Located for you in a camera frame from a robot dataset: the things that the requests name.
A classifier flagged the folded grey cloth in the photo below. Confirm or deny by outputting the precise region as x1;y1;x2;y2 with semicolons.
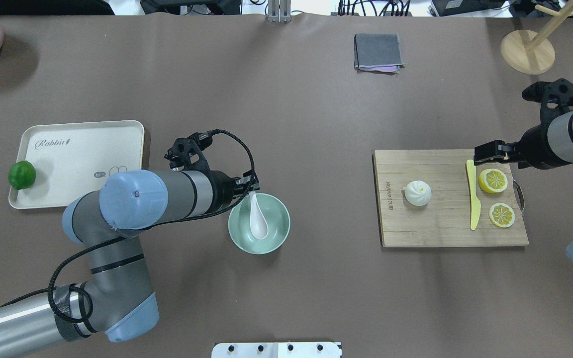
353;33;406;74

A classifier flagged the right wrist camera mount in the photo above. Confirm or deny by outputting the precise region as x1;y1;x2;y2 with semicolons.
521;79;573;126

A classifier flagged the thin lemon slice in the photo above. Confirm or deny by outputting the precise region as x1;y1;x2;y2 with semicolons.
488;202;515;228

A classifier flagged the left black camera cable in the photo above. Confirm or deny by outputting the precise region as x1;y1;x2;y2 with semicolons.
0;129;257;324

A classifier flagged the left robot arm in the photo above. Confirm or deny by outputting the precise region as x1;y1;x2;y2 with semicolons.
0;170;259;358

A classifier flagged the thick lemon half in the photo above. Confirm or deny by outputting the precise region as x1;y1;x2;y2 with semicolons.
477;168;508;193

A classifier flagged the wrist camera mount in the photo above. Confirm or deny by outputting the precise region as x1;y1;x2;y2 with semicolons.
164;132;213;173
521;79;573;126

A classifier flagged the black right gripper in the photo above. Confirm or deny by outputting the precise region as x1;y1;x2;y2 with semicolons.
475;125;560;170

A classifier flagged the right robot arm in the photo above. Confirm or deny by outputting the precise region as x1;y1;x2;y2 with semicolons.
473;107;573;170

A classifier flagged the yellow plastic knife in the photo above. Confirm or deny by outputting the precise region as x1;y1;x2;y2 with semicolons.
466;159;481;231

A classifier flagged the green lime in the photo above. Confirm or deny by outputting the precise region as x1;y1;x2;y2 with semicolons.
7;160;36;190

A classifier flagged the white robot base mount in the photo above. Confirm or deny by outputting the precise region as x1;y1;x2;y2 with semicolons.
211;341;343;358

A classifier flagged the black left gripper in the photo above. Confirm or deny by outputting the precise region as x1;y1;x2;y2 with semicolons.
209;171;260;213

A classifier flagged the cream rabbit tray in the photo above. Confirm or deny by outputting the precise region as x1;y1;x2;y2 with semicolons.
8;120;145;209

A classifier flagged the white ceramic spoon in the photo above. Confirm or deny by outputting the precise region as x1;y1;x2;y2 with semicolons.
249;191;268;240

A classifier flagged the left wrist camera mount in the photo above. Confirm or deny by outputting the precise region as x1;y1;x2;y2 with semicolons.
164;132;213;173

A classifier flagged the mint green bowl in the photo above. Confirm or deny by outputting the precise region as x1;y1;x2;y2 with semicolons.
228;193;290;255

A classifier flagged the wooden mug tree stand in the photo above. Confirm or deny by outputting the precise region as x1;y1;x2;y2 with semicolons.
500;0;573;75

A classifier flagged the white steamed bun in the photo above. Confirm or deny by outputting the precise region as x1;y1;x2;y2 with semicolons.
402;180;432;207

